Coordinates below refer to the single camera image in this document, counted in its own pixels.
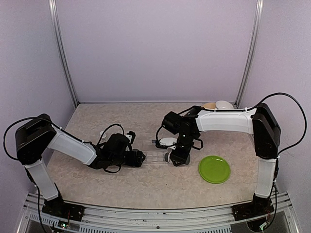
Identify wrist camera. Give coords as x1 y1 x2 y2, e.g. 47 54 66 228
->
125 131 136 144
155 137 177 150

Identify beige wooden plate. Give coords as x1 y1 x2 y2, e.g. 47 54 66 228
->
201 102 217 110

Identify grey-capped orange pill bottle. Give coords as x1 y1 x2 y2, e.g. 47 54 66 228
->
164 152 172 164

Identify small white pill bottle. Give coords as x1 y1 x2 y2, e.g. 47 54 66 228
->
100 131 107 142

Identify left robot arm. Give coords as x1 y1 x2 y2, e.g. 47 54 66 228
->
15 114 146 216

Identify right aluminium frame post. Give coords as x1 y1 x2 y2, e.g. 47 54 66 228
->
234 0 264 107

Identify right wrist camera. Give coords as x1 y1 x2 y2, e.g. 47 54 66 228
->
155 137 177 150

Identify green plate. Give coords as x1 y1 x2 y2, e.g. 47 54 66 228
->
198 155 231 184

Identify white ceramic bowl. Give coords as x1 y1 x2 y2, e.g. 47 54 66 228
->
215 100 234 110

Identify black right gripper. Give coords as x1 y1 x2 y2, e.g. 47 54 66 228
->
169 133 195 166

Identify front aluminium rail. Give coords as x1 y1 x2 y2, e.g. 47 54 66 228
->
17 192 299 233

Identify left aluminium frame post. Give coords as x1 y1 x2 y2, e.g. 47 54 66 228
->
49 0 80 108

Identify clear plastic pill organizer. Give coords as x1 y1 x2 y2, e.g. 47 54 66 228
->
142 139 168 164

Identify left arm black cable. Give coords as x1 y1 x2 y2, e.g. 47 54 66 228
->
2 116 133 173

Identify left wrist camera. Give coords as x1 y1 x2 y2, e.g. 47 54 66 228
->
125 131 136 144

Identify aluminium frame post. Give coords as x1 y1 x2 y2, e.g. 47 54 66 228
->
234 0 264 107
49 0 80 108

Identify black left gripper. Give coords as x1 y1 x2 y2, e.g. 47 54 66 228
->
110 150 146 167

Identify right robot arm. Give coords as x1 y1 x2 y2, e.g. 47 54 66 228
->
155 103 281 216

